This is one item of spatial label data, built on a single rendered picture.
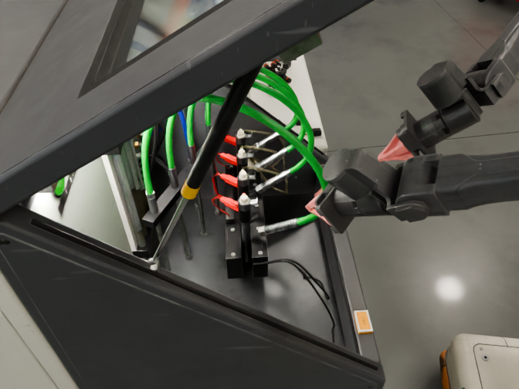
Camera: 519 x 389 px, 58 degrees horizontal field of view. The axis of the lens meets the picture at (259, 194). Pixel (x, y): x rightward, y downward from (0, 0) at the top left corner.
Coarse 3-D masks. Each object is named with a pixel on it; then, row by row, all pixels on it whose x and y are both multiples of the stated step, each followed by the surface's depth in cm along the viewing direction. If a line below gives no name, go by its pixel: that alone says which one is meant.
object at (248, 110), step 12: (216, 96) 76; (252, 108) 76; (264, 120) 76; (144, 132) 86; (276, 132) 76; (288, 132) 76; (144, 144) 89; (300, 144) 77; (144, 156) 91; (312, 156) 78; (144, 168) 93; (144, 180) 96; (324, 180) 80; (312, 216) 87
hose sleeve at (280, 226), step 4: (288, 220) 91; (292, 220) 90; (296, 220) 90; (272, 224) 94; (276, 224) 93; (280, 224) 92; (284, 224) 91; (288, 224) 91; (292, 224) 90; (296, 224) 90; (268, 228) 94; (272, 228) 93; (276, 228) 92; (280, 228) 92; (284, 228) 92; (288, 228) 91; (268, 232) 94; (272, 232) 94
